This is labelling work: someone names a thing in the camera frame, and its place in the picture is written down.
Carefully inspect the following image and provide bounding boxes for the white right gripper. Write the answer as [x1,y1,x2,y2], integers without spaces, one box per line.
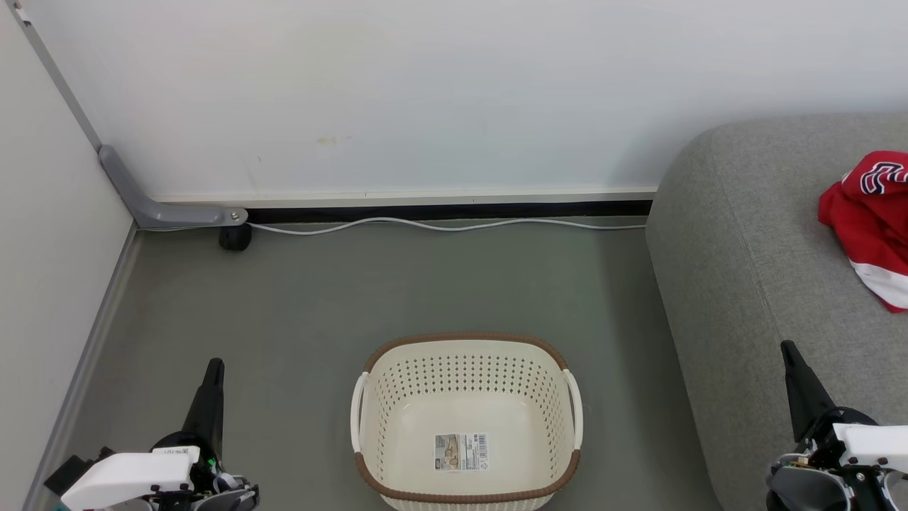
[780,340,908,474]

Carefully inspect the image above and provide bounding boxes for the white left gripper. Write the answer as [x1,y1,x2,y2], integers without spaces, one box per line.
[60,358,226,511]

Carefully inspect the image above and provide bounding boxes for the red basketball jersey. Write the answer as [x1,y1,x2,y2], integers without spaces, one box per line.
[817,150,908,314]

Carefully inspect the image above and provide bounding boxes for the cream perforated laundry basket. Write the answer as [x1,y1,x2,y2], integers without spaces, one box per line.
[349,331,585,511]

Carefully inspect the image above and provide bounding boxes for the paper basket label sticker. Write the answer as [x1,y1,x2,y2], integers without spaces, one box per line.
[433,432,491,473]

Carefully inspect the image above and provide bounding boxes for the grey fabric sofa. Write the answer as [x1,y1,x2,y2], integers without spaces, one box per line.
[645,113,908,511]

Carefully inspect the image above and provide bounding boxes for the black caster wheel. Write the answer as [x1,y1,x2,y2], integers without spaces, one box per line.
[218,223,253,252]

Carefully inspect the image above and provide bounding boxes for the grey metal partition foot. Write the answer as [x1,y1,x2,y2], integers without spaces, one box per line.
[99,145,250,230]

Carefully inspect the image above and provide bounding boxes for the black baseboard strip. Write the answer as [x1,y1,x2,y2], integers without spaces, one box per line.
[244,200,654,225]

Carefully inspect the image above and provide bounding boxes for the grey partition bottom rail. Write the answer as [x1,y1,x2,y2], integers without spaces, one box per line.
[23,222,140,511]

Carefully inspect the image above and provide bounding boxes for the white floor cable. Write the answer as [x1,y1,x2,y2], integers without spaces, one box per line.
[248,216,648,236]

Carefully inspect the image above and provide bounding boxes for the grey partition frame strip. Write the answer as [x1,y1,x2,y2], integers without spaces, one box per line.
[10,0,105,153]

